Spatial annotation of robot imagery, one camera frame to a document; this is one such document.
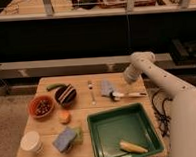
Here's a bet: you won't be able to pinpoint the metal shelf rail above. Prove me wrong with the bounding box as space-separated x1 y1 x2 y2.
0 50 196 81

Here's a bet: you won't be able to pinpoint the brown striped bowl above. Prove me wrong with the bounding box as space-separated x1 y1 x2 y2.
54 84 77 108

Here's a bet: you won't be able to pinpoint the silver metal fork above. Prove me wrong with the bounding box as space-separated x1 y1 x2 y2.
88 81 96 104

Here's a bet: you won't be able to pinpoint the black cables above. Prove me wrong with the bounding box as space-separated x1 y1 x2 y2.
149 87 176 139

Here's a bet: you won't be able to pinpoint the green plastic tray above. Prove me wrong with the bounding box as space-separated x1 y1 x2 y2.
87 103 164 157

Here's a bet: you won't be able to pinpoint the green yellow sponge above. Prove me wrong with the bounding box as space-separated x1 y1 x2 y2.
74 127 83 144

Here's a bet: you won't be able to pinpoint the green cucumber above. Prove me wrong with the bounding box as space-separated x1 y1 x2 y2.
46 83 66 91

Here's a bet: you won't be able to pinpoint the orange bowl with beans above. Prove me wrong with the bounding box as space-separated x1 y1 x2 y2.
28 95 55 119

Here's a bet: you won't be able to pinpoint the orange fruit piece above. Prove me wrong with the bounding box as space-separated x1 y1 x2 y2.
59 110 71 124

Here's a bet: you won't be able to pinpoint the white handled brush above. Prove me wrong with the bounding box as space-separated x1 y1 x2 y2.
109 92 146 101

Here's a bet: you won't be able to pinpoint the yellow corn cob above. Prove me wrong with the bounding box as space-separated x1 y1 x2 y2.
119 141 147 154

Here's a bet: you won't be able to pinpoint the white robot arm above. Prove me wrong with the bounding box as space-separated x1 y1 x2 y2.
123 51 196 157

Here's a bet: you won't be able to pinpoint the wooden table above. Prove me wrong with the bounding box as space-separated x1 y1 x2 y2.
16 73 162 157

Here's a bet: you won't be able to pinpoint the white paper cup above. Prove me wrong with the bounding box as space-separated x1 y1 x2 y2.
20 131 43 153

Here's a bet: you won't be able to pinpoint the blue sponge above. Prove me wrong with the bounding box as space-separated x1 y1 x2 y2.
52 127 77 152

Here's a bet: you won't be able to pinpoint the grey blue cloth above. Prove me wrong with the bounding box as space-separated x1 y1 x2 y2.
100 80 115 97

